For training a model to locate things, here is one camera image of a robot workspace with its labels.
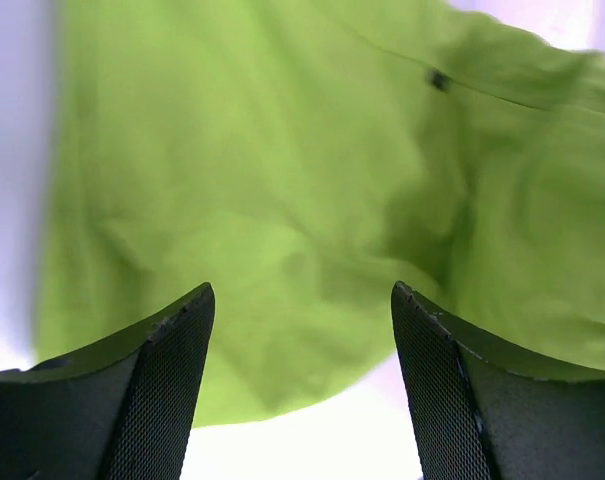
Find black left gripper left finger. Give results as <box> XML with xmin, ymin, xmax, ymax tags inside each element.
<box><xmin>0</xmin><ymin>282</ymin><xmax>215</xmax><ymax>479</ymax></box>

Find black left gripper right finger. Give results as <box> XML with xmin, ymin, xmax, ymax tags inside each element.
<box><xmin>391</xmin><ymin>282</ymin><xmax>605</xmax><ymax>480</ymax></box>

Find lime green shorts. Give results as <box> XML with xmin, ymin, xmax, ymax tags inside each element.
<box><xmin>35</xmin><ymin>1</ymin><xmax>605</xmax><ymax>426</ymax></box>

